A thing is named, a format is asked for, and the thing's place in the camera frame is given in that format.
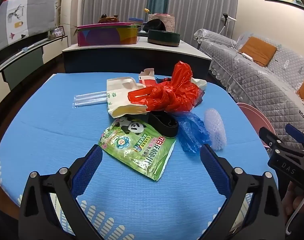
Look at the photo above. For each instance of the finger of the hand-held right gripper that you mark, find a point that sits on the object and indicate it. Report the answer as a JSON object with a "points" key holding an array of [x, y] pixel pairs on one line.
{"points": [[295, 131], [267, 136]]}

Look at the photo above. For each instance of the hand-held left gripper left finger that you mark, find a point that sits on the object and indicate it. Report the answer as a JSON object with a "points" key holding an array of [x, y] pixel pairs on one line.
{"points": [[88, 170]]}

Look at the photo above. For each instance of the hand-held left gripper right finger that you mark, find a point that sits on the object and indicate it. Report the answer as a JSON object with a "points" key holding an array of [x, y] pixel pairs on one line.
{"points": [[214, 170]]}

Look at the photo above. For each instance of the pink plastic bin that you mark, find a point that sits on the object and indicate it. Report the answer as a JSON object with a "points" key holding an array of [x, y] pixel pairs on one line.
{"points": [[254, 117]]}

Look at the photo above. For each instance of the clear straw pack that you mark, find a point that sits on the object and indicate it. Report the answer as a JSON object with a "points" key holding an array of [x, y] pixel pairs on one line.
{"points": [[89, 98]]}

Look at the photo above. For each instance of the white paper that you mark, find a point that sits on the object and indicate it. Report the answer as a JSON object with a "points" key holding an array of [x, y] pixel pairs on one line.
{"points": [[200, 83]]}

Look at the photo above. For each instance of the red plastic bag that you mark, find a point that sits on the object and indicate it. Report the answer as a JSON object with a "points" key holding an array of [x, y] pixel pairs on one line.
{"points": [[172, 92]]}

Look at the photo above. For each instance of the red carton box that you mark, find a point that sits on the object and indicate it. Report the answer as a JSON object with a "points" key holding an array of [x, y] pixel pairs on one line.
{"points": [[148, 78]]}

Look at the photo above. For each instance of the person's right hand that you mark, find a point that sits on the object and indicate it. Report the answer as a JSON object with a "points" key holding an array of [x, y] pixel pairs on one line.
{"points": [[294, 200]]}

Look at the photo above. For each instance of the white bubble wrap roll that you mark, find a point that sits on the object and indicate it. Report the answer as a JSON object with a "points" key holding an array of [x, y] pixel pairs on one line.
{"points": [[214, 127]]}

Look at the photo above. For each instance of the blue plastic bag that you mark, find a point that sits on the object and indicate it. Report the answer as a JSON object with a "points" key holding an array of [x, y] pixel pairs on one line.
{"points": [[192, 130]]}

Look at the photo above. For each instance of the green panda print pouch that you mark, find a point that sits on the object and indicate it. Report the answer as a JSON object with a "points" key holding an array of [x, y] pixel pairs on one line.
{"points": [[132, 145]]}

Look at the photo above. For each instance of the blue table mat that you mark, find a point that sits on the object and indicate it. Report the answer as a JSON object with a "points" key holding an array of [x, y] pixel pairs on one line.
{"points": [[54, 130]]}

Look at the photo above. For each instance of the grey quilted sofa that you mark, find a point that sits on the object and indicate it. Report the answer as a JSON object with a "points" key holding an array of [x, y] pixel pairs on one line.
{"points": [[267, 80]]}

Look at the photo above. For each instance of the black band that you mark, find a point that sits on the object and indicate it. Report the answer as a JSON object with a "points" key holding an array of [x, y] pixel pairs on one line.
{"points": [[164, 125]]}

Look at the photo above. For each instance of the white power strip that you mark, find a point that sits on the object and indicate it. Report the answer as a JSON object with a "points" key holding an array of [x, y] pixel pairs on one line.
{"points": [[245, 56]]}

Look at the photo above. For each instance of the white floor lamp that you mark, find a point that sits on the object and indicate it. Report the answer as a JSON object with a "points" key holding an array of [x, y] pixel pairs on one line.
{"points": [[225, 23]]}

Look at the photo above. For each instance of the white top coffee table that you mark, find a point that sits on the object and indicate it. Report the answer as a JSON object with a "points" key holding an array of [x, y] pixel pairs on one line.
{"points": [[142, 55]]}

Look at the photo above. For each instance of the television cabinet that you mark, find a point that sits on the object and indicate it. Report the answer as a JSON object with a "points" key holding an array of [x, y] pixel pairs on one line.
{"points": [[19, 62]]}

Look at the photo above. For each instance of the white rod with blue grip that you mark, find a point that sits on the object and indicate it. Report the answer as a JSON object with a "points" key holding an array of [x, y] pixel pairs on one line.
{"points": [[24, 50]]}

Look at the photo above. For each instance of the colourful tin box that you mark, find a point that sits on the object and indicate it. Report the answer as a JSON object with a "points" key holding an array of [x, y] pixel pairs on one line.
{"points": [[106, 35]]}

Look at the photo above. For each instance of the dark green round tin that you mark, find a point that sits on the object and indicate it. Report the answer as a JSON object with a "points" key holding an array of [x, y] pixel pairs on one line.
{"points": [[164, 37]]}

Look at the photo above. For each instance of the dark brown ornament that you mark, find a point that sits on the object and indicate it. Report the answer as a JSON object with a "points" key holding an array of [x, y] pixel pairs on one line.
{"points": [[108, 18]]}

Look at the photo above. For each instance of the pink woven basket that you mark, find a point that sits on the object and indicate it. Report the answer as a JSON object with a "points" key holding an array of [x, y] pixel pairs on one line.
{"points": [[167, 20]]}

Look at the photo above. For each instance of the black bag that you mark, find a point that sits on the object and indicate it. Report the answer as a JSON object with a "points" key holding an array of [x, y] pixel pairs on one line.
{"points": [[154, 25]]}

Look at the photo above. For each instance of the stack of coloured bowls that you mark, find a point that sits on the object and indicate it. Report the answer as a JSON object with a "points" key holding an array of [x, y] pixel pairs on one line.
{"points": [[135, 20]]}

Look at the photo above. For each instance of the television with grey cover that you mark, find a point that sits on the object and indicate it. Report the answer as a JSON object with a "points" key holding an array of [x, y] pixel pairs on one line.
{"points": [[19, 22]]}

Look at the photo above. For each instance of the grey curtain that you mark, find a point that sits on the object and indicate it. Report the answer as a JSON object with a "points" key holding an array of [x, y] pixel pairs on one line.
{"points": [[104, 2]]}

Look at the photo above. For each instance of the small yellow ornament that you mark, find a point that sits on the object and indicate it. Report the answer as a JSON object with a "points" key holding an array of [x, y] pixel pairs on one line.
{"points": [[147, 10]]}

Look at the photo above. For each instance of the small photo frame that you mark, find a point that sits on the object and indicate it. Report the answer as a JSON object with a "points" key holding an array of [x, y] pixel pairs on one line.
{"points": [[58, 31]]}

